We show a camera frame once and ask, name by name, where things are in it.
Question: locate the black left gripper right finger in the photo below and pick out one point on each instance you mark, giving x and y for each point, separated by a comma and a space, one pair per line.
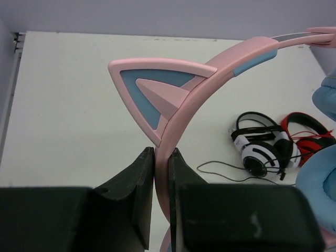
237, 217

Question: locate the pink and blue cat-ear headphones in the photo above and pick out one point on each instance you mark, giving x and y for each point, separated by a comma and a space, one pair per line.
163, 94

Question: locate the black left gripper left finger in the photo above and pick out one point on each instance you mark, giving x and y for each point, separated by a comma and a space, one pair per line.
114, 216

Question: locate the metal table edge rail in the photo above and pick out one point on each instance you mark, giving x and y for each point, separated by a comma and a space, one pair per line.
19, 39

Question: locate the red and black headphones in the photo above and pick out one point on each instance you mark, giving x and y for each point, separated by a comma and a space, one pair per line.
319, 138

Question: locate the white and black headphones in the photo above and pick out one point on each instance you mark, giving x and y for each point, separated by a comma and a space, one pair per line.
264, 145

